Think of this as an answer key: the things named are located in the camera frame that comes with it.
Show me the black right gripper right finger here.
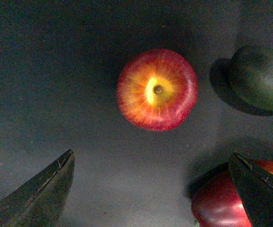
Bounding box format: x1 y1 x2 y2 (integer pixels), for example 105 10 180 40
229 152 273 227

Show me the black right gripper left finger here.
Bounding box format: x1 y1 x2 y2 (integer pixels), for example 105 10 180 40
0 150 75 227

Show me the red yellow apple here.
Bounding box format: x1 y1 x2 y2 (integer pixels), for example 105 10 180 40
116 49 198 131

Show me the red apple under finger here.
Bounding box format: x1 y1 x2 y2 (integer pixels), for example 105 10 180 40
191 160 273 227

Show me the green avocado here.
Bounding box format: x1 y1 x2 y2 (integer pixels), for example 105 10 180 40
227 45 273 114

